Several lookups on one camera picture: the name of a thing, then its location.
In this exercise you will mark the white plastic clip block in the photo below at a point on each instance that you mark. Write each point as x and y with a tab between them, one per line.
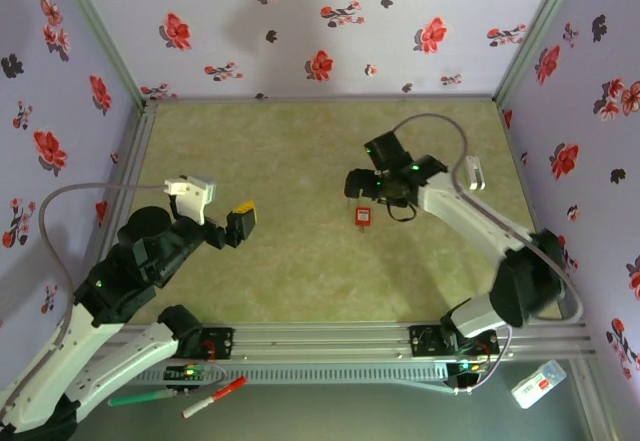
475	173

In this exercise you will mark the green marker pen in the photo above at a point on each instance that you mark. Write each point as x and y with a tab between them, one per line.
142	398

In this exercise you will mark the thin aluminium wall rail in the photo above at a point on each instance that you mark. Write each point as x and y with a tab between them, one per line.
325	98

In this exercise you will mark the small green circuit board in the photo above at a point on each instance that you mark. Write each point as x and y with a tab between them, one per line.
185	372
470	366

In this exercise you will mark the red capped white marker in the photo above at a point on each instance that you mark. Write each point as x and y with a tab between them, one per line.
232	386

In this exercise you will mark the aluminium side rail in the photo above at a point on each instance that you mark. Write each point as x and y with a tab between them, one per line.
144	126

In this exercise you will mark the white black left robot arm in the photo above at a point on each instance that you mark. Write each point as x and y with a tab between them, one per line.
50	361

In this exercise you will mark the red padlock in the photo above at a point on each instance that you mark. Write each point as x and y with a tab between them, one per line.
360	216

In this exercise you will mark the aluminium frame post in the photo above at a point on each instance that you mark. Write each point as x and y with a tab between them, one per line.
595	401

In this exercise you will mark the white box with red label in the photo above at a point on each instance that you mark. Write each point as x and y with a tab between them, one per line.
537	386

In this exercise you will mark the aluminium corner post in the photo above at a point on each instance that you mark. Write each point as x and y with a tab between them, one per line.
539	31
100	31

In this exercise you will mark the wide aluminium base rail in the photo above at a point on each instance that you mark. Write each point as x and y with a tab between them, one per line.
325	343

